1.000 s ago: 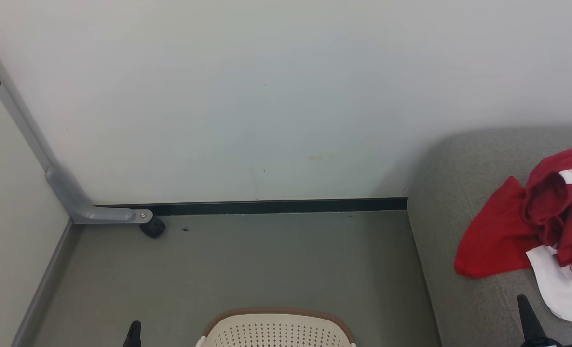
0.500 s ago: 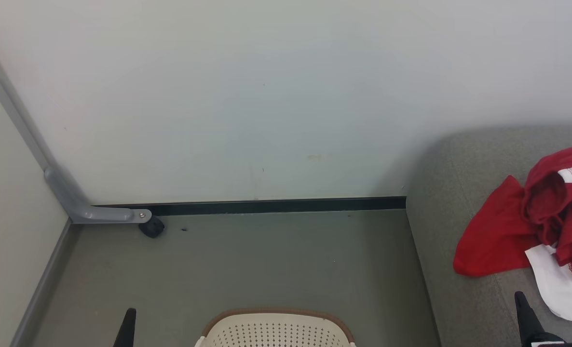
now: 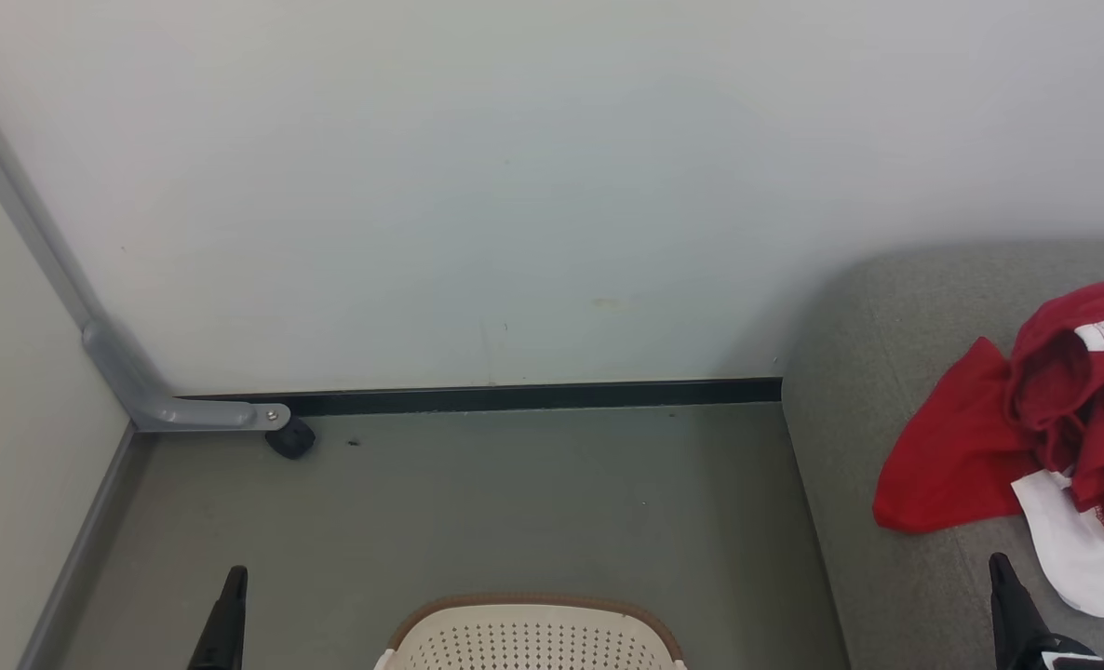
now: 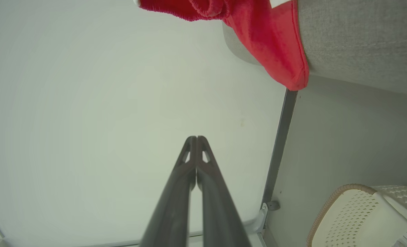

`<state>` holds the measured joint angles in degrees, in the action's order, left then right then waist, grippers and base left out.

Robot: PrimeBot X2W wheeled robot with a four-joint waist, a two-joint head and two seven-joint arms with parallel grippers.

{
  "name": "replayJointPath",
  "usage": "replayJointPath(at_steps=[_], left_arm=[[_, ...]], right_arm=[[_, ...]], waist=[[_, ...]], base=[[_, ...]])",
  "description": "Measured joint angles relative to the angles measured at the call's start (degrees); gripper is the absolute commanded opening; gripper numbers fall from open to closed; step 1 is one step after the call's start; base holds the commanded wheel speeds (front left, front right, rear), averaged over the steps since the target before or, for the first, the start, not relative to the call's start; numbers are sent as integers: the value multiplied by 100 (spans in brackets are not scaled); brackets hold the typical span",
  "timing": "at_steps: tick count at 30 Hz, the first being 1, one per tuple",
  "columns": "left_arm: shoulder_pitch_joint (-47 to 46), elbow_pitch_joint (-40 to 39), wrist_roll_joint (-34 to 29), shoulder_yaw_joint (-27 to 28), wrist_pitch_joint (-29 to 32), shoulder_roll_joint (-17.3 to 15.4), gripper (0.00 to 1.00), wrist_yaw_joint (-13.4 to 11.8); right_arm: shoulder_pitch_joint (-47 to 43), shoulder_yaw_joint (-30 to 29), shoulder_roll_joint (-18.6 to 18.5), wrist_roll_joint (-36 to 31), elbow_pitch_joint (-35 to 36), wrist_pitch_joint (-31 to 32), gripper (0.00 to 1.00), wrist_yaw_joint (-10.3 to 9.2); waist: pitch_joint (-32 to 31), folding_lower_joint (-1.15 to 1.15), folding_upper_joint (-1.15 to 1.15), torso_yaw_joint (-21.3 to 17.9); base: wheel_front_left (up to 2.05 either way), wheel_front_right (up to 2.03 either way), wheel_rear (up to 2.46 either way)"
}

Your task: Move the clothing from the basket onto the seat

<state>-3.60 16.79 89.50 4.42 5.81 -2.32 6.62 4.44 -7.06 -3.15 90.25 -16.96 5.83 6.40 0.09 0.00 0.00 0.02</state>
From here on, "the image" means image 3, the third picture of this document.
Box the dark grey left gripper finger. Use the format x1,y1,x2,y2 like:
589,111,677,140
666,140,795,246
186,565,249,670

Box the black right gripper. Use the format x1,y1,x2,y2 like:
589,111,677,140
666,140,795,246
989,553,1104,670

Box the red shorts with white stripes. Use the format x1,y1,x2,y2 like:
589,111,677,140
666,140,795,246
872,282,1104,544

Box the white perforated laundry basket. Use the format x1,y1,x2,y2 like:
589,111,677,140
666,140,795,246
373,594,689,670

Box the white garment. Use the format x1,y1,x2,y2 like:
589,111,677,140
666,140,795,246
1011,468,1104,618

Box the black caster wheel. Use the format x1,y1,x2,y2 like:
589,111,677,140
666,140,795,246
264,416,316,461

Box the grey fabric sofa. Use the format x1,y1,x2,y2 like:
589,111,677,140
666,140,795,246
780,240,1104,670

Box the grey wall skirting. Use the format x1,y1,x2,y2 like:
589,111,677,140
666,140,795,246
17,421,139,670

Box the grey metal frame post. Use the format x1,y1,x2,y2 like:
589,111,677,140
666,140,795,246
0,56,292,435

